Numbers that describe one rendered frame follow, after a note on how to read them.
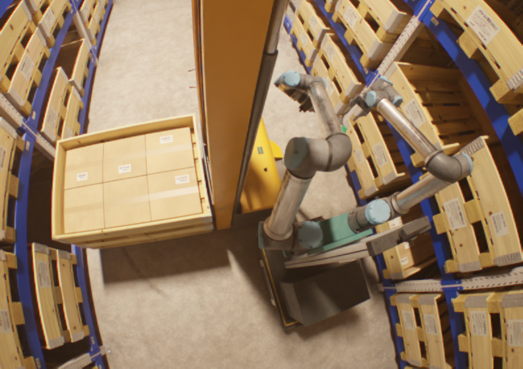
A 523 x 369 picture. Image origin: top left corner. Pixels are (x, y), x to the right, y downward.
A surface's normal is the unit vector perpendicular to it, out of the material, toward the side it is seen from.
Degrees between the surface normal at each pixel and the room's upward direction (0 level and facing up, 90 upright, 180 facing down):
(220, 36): 90
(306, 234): 5
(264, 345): 0
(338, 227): 0
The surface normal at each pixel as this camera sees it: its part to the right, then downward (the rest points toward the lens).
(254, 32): 0.23, 0.91
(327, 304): 0.15, -0.37
